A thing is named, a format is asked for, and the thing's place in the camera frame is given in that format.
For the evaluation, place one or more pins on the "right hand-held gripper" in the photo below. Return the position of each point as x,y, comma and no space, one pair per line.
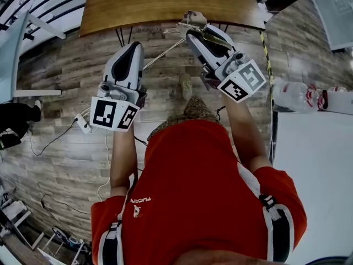
242,79

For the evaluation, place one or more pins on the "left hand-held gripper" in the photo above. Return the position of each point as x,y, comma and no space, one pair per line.
110,114

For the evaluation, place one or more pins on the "metallic object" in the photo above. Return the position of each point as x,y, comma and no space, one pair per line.
193,19

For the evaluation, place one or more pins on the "person's left forearm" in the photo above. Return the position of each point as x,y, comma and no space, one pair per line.
122,159

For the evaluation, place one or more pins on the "person's right forearm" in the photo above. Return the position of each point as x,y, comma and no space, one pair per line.
245,131

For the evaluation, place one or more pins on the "person's right hand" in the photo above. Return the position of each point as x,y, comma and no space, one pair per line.
209,77

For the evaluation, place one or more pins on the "person's left hand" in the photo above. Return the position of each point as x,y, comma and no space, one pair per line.
142,97

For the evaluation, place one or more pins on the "white power strip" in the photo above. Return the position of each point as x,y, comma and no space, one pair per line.
84,123

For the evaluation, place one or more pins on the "yellow black hazard tape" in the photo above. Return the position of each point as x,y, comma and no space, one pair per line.
267,54

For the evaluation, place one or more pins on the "clear plastic bottle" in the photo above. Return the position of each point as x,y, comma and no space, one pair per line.
289,95

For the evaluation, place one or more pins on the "black hairpin table leg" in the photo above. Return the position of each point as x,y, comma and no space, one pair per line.
224,27
122,36

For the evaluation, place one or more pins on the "patterned brown trousers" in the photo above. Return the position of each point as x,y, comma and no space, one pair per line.
195,109

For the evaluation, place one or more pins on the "patterned brown shoe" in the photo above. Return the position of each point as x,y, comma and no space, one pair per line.
186,85

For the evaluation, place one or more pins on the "white container red band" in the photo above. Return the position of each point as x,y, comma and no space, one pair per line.
339,101

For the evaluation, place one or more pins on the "wooden table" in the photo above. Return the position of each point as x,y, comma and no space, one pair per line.
165,1

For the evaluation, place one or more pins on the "red shirt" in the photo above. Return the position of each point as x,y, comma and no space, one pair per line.
193,189

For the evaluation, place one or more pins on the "white framed panel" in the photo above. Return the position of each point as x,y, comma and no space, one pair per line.
335,12

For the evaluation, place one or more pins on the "white desk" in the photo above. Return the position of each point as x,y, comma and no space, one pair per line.
11,54

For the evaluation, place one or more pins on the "white side table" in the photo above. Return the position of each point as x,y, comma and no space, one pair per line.
317,175

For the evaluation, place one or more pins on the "white metal rack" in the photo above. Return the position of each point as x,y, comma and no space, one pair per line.
19,219

